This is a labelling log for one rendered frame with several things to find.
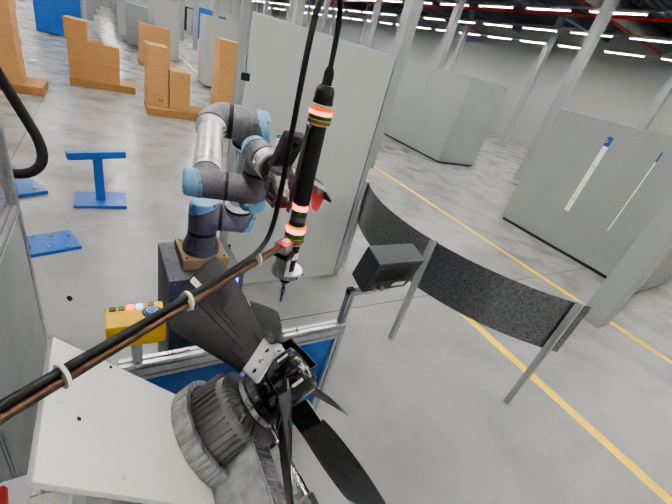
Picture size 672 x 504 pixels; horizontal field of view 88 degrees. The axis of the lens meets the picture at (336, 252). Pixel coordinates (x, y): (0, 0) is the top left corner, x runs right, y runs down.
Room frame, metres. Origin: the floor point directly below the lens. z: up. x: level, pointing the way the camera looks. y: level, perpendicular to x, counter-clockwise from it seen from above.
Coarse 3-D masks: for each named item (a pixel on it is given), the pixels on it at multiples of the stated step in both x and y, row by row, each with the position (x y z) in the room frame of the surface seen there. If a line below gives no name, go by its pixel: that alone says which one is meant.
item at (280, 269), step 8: (280, 240) 0.64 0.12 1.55; (288, 248) 0.63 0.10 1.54; (280, 256) 0.62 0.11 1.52; (288, 256) 0.62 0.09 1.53; (280, 264) 0.64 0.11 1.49; (288, 264) 0.64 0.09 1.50; (296, 264) 0.70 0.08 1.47; (272, 272) 0.65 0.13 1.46; (280, 272) 0.64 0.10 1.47; (288, 272) 0.66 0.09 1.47; (296, 272) 0.67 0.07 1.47; (288, 280) 0.64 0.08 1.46
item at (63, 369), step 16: (320, 0) 0.60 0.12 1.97; (336, 32) 0.67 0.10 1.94; (336, 48) 0.67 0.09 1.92; (304, 64) 0.59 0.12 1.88; (304, 80) 0.59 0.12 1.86; (288, 144) 0.58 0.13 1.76; (288, 160) 0.59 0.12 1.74; (272, 224) 0.58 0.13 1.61; (256, 256) 0.54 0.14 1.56; (224, 272) 0.46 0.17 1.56; (176, 304) 0.36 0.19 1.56; (192, 304) 0.38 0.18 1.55; (144, 320) 0.32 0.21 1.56; (112, 336) 0.28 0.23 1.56; (96, 352) 0.26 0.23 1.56; (64, 368) 0.23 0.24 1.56; (32, 384) 0.20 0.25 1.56; (0, 400) 0.18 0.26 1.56; (16, 400) 0.19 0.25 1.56
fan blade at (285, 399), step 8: (288, 392) 0.43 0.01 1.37; (280, 400) 0.36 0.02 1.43; (288, 400) 0.41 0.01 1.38; (280, 408) 0.35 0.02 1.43; (288, 408) 0.39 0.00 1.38; (288, 416) 0.38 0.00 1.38; (280, 424) 0.47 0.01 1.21; (288, 424) 0.36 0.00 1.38; (280, 432) 0.45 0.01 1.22; (288, 432) 0.35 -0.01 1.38; (280, 440) 0.43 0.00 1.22; (288, 440) 0.33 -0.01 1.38; (280, 448) 0.41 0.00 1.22; (288, 448) 0.32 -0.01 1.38; (280, 456) 0.40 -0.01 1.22; (288, 456) 0.31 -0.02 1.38; (288, 464) 0.30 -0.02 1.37; (288, 472) 0.32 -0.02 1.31; (288, 480) 0.32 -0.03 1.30; (288, 488) 0.31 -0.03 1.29; (288, 496) 0.31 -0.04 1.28
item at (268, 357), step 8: (264, 344) 0.62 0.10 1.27; (256, 352) 0.59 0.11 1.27; (264, 352) 0.60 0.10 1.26; (272, 352) 0.62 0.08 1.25; (256, 360) 0.58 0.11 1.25; (264, 360) 0.59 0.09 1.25; (272, 360) 0.61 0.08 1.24; (248, 368) 0.55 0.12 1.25; (256, 368) 0.57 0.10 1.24; (264, 368) 0.58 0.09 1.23; (248, 376) 0.54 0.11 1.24; (256, 376) 0.56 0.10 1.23
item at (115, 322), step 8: (144, 304) 0.83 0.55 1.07; (160, 304) 0.85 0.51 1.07; (112, 312) 0.76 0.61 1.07; (120, 312) 0.77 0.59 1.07; (128, 312) 0.78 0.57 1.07; (136, 312) 0.79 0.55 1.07; (144, 312) 0.80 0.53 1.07; (112, 320) 0.73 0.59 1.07; (120, 320) 0.74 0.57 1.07; (128, 320) 0.75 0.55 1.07; (136, 320) 0.76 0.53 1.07; (112, 328) 0.71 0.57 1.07; (120, 328) 0.72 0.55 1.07; (160, 328) 0.78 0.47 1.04; (144, 336) 0.76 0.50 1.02; (152, 336) 0.77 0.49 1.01; (160, 336) 0.78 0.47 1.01; (136, 344) 0.74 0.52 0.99
